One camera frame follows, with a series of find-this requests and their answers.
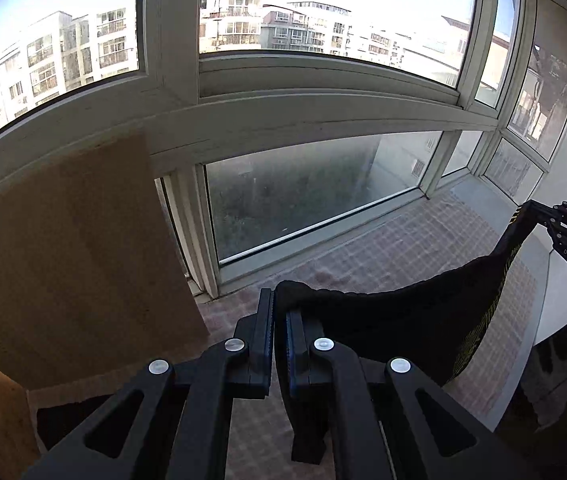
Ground pink plaid tablecloth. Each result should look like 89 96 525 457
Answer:
28 186 539 480

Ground black shorts with yellow stripes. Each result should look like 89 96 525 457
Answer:
272 199 560 465

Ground folded navy blue garment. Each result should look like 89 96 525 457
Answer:
36 394 111 451

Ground black jacket with zippers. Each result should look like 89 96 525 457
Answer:
495 325 567 479

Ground light wooden board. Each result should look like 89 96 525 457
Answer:
0 136 206 390

